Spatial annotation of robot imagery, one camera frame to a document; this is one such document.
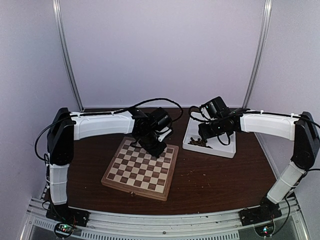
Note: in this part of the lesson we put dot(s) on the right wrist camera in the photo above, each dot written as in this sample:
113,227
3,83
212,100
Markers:
216,108

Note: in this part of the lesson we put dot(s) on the right circuit board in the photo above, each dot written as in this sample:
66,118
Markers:
264,230

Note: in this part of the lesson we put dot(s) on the aluminium corner post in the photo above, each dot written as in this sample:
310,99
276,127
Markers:
263,35
65,53

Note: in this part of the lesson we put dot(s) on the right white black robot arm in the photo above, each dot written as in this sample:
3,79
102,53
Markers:
299,128

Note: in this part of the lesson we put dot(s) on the right aluminium corner post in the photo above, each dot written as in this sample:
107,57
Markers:
263,35

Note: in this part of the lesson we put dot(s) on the left aluminium corner post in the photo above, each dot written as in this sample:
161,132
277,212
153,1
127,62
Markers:
65,53

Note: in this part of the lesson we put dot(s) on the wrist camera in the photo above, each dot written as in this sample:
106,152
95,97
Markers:
159,119
216,108

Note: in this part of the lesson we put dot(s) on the dark chess pieces pile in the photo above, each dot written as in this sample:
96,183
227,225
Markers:
198,142

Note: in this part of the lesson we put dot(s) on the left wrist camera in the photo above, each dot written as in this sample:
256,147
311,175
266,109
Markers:
159,119

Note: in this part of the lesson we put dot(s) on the aluminium front rail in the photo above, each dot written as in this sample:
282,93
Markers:
224,225

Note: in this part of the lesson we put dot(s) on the white plastic tray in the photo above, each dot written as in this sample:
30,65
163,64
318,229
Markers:
214,147

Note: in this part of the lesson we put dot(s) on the left circuit board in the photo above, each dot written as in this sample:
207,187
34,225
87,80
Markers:
63,230

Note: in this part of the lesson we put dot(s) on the circuit board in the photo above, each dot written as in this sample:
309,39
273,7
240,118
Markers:
63,230
264,230

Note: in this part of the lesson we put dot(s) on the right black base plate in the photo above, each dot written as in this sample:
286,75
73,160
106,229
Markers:
260,216

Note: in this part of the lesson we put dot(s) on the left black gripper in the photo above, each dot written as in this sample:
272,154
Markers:
156,152

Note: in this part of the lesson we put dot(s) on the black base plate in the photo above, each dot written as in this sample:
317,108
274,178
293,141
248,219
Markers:
260,216
65,214

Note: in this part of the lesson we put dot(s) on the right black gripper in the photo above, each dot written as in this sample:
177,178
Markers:
204,133

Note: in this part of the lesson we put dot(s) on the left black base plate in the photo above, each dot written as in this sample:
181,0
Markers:
65,214

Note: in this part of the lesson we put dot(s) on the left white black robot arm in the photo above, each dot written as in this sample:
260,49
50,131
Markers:
148,129

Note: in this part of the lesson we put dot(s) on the wooden chessboard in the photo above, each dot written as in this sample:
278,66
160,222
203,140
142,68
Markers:
133,170

